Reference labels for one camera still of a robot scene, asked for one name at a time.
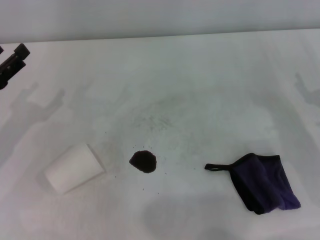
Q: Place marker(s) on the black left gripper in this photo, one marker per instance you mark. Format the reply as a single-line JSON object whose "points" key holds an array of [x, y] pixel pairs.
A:
{"points": [[2, 82]]}

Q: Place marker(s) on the white paper cup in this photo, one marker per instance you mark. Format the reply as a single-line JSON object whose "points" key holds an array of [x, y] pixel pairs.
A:
{"points": [[75, 168]]}

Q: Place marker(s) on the purple rag with black trim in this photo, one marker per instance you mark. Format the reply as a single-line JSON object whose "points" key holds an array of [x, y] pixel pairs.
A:
{"points": [[265, 182]]}

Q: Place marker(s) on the black water stain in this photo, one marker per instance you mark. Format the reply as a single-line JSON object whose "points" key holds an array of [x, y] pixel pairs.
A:
{"points": [[143, 161]]}

